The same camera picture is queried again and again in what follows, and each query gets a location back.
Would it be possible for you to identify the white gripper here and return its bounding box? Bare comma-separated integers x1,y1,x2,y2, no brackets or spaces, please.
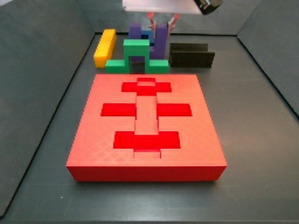
123,0,223,31

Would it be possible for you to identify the purple U-shaped block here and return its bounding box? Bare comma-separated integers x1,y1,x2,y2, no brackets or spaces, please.
128,23,168,60

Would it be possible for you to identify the red puzzle board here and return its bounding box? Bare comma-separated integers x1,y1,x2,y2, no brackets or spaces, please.
67,74,227,182

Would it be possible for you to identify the blue U-shaped block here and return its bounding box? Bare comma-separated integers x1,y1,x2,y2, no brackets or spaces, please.
141,30,155,46

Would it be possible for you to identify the green arch block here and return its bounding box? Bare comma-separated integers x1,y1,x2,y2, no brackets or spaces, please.
105,39,169,74

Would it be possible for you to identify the yellow long bar block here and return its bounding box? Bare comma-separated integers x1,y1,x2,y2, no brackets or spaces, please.
93,29,117,68

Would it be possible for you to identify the black angled bracket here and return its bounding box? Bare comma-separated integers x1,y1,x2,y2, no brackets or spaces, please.
169,43,215,68

